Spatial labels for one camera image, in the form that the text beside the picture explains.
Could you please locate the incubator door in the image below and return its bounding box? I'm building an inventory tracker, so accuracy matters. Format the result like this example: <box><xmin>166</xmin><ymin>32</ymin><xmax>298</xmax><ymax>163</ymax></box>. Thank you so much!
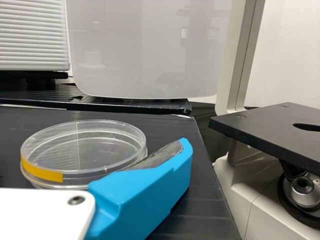
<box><xmin>0</xmin><ymin>0</ymin><xmax>70</xmax><ymax>72</ymax></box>

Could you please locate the cream microscope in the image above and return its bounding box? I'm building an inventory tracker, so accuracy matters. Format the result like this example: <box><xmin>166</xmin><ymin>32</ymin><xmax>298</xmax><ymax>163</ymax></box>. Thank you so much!
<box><xmin>208</xmin><ymin>0</ymin><xmax>320</xmax><ymax>240</ymax></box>

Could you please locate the black platform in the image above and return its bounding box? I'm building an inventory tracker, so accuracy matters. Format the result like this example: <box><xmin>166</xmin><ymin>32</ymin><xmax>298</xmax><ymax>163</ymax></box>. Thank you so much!
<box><xmin>0</xmin><ymin>82</ymin><xmax>193</xmax><ymax>116</ymax></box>
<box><xmin>0</xmin><ymin>104</ymin><xmax>241</xmax><ymax>240</ymax></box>

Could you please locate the white box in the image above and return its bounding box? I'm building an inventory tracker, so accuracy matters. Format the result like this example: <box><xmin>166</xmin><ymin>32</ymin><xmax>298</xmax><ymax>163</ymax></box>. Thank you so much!
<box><xmin>65</xmin><ymin>0</ymin><xmax>233</xmax><ymax>100</ymax></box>

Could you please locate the petri dish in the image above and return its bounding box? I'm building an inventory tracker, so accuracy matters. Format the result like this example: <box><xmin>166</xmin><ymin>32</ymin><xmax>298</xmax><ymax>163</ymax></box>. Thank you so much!
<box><xmin>19</xmin><ymin>119</ymin><xmax>148</xmax><ymax>191</ymax></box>

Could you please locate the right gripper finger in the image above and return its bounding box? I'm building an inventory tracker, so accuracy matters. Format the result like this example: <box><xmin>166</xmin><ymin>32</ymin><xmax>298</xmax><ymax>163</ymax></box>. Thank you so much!
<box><xmin>82</xmin><ymin>137</ymin><xmax>194</xmax><ymax>240</ymax></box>

